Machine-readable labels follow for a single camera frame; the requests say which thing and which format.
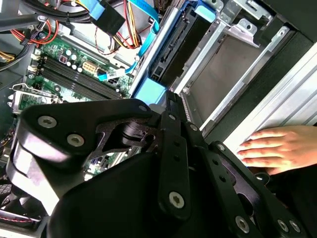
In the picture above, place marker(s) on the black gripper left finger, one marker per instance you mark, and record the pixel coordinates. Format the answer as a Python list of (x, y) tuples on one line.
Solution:
[(74, 119)]

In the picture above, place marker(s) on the person's bare hand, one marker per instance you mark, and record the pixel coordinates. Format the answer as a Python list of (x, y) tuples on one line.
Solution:
[(284, 148)]

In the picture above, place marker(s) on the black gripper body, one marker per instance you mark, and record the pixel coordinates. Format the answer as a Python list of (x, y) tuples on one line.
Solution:
[(111, 203)]

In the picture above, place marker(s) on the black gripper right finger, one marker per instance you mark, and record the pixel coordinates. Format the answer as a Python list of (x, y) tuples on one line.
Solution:
[(227, 178)]

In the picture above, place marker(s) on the hard disk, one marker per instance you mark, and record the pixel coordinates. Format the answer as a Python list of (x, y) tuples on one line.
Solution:
[(173, 49)]

